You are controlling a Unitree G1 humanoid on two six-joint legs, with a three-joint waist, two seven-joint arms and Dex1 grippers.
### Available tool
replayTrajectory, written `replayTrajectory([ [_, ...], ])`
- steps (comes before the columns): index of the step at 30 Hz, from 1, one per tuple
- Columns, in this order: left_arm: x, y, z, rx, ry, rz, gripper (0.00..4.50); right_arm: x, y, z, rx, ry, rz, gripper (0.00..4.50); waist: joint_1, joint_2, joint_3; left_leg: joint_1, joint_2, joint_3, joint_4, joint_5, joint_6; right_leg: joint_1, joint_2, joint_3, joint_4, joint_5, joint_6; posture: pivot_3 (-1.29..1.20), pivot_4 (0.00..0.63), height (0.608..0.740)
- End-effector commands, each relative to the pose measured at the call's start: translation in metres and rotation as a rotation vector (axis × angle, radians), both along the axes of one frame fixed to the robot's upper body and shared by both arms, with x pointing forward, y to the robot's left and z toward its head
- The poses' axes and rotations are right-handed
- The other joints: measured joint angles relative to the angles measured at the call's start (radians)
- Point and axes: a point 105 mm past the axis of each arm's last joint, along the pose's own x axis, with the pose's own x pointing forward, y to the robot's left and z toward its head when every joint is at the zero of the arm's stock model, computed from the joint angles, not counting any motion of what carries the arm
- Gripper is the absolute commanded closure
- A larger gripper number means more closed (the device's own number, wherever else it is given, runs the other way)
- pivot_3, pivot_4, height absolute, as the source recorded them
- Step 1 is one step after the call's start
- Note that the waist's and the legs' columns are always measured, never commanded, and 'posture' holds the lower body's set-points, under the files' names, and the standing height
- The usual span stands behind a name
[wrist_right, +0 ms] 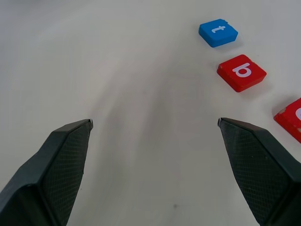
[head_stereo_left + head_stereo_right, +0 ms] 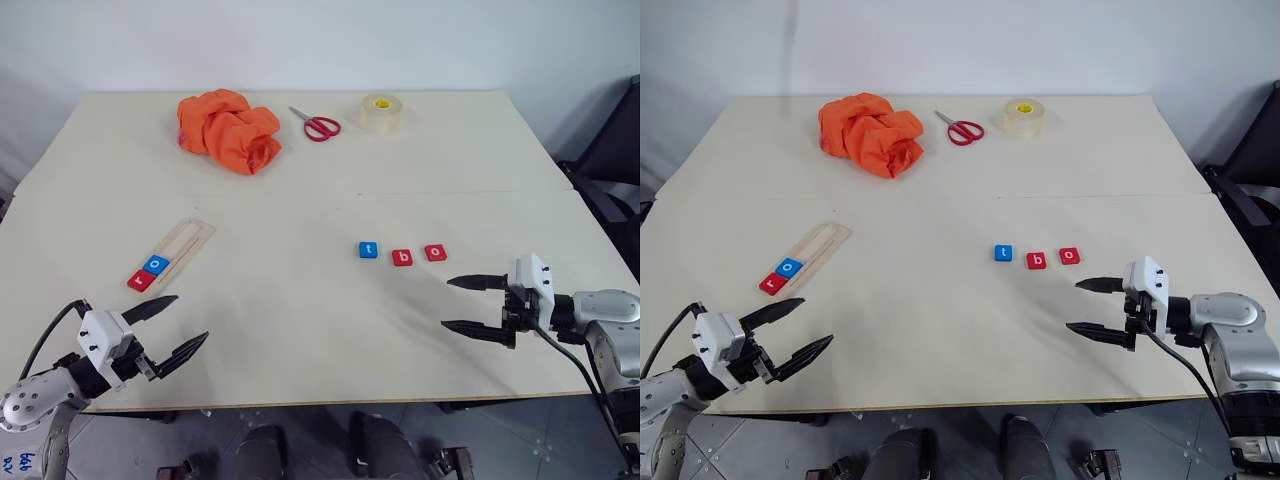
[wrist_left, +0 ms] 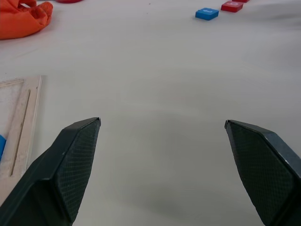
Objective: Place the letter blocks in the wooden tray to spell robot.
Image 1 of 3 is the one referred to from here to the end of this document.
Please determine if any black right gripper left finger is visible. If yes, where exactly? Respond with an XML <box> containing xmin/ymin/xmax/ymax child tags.
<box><xmin>0</xmin><ymin>119</ymin><xmax>94</xmax><ymax>226</ymax></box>

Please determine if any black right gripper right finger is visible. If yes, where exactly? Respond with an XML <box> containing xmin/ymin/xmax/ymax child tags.
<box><xmin>218</xmin><ymin>117</ymin><xmax>301</xmax><ymax>226</ymax></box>

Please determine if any red letter b tile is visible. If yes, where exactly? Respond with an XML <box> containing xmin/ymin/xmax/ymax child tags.
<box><xmin>216</xmin><ymin>54</ymin><xmax>268</xmax><ymax>93</ymax></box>

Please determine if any red letter o tile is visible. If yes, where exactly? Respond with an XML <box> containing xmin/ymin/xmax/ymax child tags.
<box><xmin>273</xmin><ymin>97</ymin><xmax>301</xmax><ymax>144</ymax></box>

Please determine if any blue letter tile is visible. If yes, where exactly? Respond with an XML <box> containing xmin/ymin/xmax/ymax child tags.
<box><xmin>198</xmin><ymin>18</ymin><xmax>239</xmax><ymax>48</ymax></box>

